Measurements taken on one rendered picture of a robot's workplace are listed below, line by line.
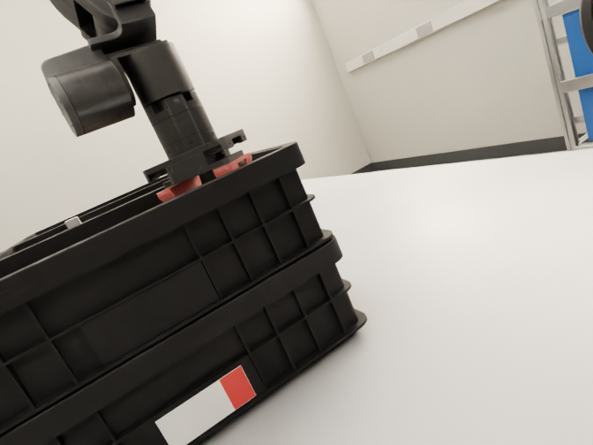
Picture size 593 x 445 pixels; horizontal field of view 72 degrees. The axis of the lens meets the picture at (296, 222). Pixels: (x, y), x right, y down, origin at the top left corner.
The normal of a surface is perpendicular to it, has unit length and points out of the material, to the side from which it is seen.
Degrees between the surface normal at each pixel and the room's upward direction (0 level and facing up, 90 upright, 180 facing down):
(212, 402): 90
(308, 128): 90
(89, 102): 104
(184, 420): 90
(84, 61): 66
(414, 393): 0
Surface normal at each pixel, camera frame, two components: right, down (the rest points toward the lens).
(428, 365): -0.38, -0.89
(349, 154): 0.48, 0.04
